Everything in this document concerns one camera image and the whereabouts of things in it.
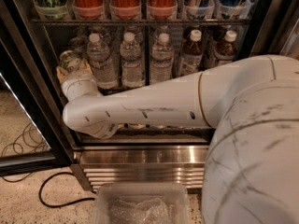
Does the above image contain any left water bottle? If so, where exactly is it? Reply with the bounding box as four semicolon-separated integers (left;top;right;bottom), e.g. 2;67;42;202
87;34;118;90

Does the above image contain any open glass fridge door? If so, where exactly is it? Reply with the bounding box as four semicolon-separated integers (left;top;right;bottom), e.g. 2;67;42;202
0;3;73;176

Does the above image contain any right fridge door frame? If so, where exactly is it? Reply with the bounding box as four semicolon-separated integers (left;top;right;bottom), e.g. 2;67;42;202
238;0;299;59

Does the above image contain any middle water bottle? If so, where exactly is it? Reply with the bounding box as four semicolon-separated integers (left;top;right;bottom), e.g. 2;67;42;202
120;32;145;89

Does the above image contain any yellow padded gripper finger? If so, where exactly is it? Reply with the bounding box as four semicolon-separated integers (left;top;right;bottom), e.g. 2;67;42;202
56;66;68;83
78;59;93;75

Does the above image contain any iced tea bottle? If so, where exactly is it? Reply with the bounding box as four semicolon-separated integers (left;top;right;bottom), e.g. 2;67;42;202
178;29;203;77
205;30;237;69

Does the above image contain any wire shelf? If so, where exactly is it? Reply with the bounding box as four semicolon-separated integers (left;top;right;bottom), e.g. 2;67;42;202
32;19;250;26
97;87;143;95

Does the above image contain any steel fridge base grille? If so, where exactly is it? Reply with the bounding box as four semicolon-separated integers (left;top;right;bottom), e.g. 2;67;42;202
70;146;207;191

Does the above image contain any left iced tea bottle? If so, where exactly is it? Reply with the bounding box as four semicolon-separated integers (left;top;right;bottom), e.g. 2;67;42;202
178;29;203;77

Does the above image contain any black power cable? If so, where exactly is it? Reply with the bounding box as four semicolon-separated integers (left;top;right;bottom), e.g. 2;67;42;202
38;171;96;209

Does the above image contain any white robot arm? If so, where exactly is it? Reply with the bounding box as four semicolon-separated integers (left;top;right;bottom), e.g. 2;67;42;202
59;55;299;224

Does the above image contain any top wire shelf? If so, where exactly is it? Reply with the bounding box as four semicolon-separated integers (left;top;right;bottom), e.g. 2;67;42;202
32;19;250;26

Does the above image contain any right water bottle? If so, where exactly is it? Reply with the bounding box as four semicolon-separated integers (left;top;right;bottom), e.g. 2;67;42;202
149;33;175;84

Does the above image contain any middle wire shelf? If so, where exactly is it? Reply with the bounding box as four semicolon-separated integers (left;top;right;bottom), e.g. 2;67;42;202
97;87;143;95

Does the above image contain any clear plastic bin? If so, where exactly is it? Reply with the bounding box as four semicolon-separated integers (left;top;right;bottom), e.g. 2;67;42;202
91;183;191;224

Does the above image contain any right iced tea bottle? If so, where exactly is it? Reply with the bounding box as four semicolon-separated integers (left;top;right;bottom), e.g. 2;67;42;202
205;30;237;69

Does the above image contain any water bottle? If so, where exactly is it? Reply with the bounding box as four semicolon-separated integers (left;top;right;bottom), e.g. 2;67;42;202
120;32;145;89
149;33;175;84
87;34;118;90

